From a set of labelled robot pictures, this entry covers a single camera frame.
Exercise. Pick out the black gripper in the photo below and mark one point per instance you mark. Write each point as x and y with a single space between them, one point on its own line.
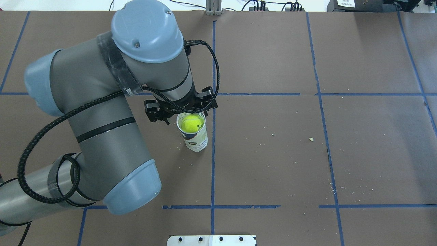
152 110

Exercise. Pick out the yellow tennis ball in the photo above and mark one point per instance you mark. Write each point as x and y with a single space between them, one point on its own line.
192 123

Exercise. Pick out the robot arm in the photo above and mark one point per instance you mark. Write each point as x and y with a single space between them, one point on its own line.
87 85

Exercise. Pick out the clear tennis ball can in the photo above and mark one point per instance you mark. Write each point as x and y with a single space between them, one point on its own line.
194 141

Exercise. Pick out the black computer box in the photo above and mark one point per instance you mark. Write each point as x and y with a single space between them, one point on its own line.
371 6

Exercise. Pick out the aluminium frame post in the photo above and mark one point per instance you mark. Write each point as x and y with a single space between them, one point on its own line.
214 8

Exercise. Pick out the white pedestal column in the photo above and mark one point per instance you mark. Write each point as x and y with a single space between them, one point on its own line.
212 240

